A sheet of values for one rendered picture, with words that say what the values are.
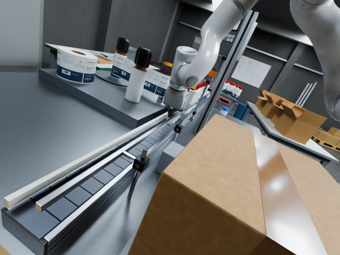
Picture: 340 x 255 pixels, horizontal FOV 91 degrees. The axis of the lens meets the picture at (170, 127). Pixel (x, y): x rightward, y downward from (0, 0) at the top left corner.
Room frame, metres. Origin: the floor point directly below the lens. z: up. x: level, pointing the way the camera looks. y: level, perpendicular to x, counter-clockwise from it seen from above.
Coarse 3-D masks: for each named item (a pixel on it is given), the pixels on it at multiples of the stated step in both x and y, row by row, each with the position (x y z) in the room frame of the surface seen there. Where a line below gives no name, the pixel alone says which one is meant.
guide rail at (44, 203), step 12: (168, 120) 0.65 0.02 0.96; (132, 144) 0.39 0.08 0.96; (108, 156) 0.30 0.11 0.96; (120, 156) 0.34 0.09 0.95; (96, 168) 0.26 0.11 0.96; (72, 180) 0.21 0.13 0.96; (84, 180) 0.23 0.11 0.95; (60, 192) 0.18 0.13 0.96; (36, 204) 0.15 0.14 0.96; (48, 204) 0.16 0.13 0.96
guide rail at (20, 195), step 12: (156, 120) 0.73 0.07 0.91; (132, 132) 0.53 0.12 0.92; (108, 144) 0.41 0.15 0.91; (84, 156) 0.33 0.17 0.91; (96, 156) 0.36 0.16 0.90; (60, 168) 0.27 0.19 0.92; (72, 168) 0.29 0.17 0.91; (48, 180) 0.23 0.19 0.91; (24, 192) 0.19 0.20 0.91; (36, 192) 0.21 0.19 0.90; (12, 204) 0.17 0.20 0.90
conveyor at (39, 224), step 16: (144, 144) 0.54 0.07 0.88; (96, 160) 0.37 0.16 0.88; (128, 160) 0.42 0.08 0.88; (96, 176) 0.32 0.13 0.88; (112, 176) 0.34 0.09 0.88; (48, 192) 0.23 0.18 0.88; (80, 192) 0.26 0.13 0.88; (96, 192) 0.27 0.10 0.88; (16, 208) 0.18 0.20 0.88; (32, 208) 0.19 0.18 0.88; (48, 208) 0.20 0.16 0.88; (64, 208) 0.21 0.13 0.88; (32, 224) 0.17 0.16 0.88; (48, 224) 0.18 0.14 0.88
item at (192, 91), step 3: (189, 90) 1.06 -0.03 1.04; (192, 90) 1.06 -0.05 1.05; (189, 93) 1.05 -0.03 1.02; (192, 93) 1.05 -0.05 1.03; (189, 96) 1.05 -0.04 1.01; (192, 96) 1.06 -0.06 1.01; (189, 99) 1.05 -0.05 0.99; (186, 102) 1.05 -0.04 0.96; (189, 102) 1.06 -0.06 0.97; (186, 105) 1.05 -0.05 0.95; (186, 111) 1.06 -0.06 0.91; (183, 114) 1.05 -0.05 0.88
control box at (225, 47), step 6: (240, 24) 0.97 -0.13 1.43; (252, 30) 1.01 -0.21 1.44; (222, 42) 1.01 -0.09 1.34; (228, 42) 0.98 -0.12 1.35; (246, 42) 1.01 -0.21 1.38; (222, 48) 1.00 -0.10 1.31; (228, 48) 0.97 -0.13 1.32; (222, 54) 1.00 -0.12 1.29; (228, 54) 0.96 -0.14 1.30; (240, 54) 1.01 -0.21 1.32
